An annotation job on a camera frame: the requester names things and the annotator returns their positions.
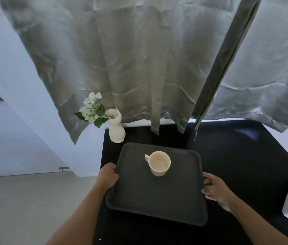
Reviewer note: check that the person's left hand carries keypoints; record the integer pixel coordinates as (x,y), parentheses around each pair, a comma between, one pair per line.
(107,177)

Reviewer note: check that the person's right hand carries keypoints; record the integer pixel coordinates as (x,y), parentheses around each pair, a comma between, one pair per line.
(219,192)

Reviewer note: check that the person's left thumb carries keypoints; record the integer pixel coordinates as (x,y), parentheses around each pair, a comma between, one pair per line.
(112,167)

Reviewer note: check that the person's right thumb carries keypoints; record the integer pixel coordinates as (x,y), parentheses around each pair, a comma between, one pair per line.
(208,177)

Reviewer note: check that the dark grey square tray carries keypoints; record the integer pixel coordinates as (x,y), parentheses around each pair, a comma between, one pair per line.
(156,193)

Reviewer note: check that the person's right forearm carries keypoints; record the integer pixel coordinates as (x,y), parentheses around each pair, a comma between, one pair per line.
(252,223)

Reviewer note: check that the person's left forearm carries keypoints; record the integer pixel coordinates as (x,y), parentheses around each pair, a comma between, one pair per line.
(78,219)

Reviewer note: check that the white ceramic vase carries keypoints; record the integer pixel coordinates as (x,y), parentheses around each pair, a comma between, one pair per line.
(116,130)

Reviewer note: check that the cream ceramic cup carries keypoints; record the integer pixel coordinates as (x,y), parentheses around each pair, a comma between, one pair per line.
(160,163)

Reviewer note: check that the metal door stopper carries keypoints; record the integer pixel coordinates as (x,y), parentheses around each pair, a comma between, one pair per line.
(63,168)

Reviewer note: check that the white flowers with green leaves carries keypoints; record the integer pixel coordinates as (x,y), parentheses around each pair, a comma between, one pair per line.
(91,110)

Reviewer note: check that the grey curtain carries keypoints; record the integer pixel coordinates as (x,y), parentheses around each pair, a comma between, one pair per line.
(123,61)
(266,73)

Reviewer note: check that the white door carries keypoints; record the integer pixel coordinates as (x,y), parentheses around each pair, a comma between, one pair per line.
(8,119)

